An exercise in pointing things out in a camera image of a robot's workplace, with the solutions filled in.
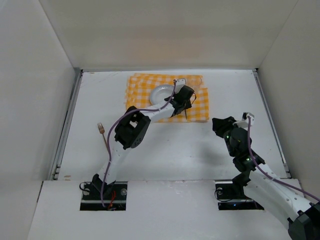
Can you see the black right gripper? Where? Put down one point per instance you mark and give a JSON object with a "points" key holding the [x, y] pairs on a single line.
{"points": [[220, 124]]}

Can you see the yellow white checkered cloth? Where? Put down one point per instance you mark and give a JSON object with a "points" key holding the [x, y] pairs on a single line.
{"points": [[140, 85]]}

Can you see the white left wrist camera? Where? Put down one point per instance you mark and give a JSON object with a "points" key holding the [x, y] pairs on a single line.
{"points": [[180, 82]]}

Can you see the right aluminium table rail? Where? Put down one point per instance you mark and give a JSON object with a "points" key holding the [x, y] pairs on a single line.
{"points": [[270, 119]]}

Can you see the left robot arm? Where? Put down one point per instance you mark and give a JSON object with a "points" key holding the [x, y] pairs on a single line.
{"points": [[130, 129]]}

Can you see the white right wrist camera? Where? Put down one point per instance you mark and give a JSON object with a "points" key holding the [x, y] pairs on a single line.
{"points": [[248, 119]]}

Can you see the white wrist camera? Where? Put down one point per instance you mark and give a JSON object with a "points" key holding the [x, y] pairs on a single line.
{"points": [[248, 119], [180, 82]]}

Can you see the left aluminium table rail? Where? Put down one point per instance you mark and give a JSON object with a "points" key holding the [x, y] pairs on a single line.
{"points": [[59, 152]]}

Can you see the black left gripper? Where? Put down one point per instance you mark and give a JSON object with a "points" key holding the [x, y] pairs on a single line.
{"points": [[182, 103]]}

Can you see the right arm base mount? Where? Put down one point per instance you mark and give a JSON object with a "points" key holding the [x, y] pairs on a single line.
{"points": [[230, 197]]}

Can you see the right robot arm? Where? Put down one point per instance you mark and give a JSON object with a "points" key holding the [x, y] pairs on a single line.
{"points": [[257, 181]]}

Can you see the copper metal fork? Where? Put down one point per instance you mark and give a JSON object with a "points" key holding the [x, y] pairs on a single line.
{"points": [[102, 132]]}

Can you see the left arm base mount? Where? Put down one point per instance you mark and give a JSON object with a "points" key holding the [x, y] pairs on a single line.
{"points": [[113, 197]]}

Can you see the aluminium table rail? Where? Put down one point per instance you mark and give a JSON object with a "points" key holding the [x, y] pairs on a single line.
{"points": [[270, 119], [59, 152]]}

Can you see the clear drinking glass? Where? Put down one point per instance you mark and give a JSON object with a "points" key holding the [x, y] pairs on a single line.
{"points": [[195, 82]]}

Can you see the white bowl plate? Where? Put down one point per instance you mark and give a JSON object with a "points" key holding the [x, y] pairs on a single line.
{"points": [[159, 93]]}

